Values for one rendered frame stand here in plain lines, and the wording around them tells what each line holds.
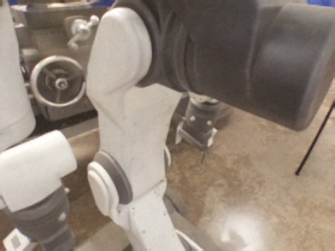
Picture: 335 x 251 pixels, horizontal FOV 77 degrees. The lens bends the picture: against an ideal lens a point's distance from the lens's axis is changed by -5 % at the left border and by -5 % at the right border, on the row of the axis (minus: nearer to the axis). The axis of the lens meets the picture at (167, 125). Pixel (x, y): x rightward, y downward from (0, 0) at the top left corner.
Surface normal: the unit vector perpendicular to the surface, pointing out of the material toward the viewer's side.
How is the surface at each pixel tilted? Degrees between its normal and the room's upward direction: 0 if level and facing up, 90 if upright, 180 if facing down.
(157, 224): 60
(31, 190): 101
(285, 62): 73
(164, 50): 88
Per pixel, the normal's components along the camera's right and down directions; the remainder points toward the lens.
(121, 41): -0.70, 0.38
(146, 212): 0.63, -0.08
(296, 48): -0.58, -0.11
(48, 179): 0.70, 0.54
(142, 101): 0.43, -0.46
